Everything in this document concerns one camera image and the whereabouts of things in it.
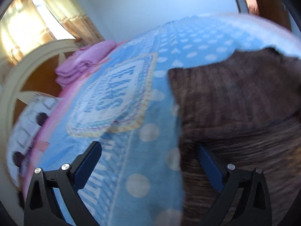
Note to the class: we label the blue pink patterned bedsheet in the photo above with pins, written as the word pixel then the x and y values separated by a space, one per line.
pixel 126 104

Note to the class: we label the brown knit sweater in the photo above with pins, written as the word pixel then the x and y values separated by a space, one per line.
pixel 246 109

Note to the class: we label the cream wooden headboard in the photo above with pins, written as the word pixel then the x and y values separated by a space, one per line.
pixel 35 73

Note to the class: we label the yellow patterned curtain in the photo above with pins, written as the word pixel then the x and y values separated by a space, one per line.
pixel 29 24

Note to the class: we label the folded pink blanket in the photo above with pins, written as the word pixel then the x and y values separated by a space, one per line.
pixel 81 60

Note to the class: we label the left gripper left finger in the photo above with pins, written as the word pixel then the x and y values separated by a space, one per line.
pixel 41 206

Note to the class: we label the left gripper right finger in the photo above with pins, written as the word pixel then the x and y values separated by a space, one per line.
pixel 254 207

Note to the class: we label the white patterned pillow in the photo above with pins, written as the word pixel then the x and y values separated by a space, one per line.
pixel 25 131

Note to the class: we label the brown wooden door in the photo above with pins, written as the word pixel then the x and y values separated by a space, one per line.
pixel 275 11

